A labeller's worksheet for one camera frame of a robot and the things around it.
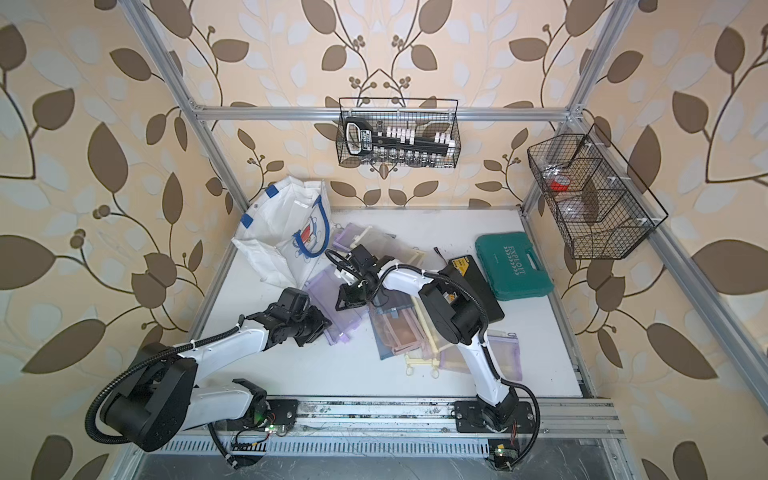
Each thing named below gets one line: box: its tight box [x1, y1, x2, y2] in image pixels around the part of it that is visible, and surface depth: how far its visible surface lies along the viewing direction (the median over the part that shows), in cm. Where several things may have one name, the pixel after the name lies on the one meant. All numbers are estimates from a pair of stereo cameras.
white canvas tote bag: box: [231, 176, 331, 288], surface depth 98 cm
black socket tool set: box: [344, 117, 456, 163], surface depth 86 cm
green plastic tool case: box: [476, 232, 555, 301], surface depth 101 cm
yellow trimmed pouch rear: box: [350, 226, 427, 266], surface depth 110 cm
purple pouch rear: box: [332, 222, 368, 252], surface depth 111 cm
